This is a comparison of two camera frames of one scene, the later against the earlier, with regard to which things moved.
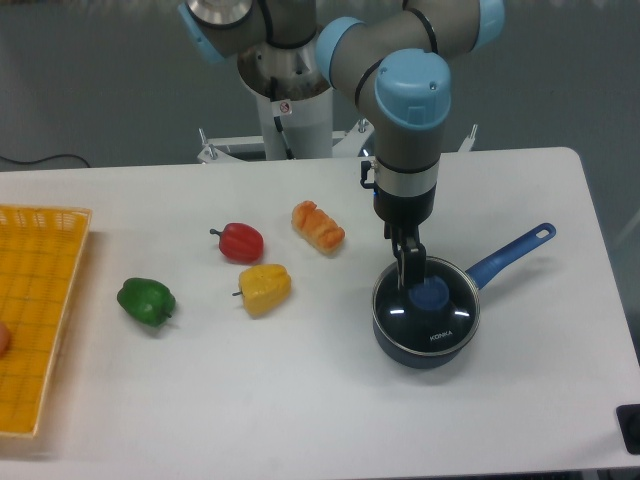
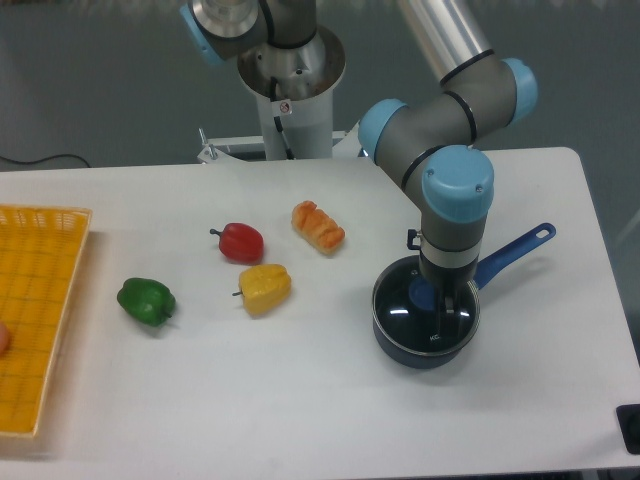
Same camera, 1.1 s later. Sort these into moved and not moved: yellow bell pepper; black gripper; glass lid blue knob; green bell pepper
Moved: black gripper
Not moved: green bell pepper; yellow bell pepper; glass lid blue knob
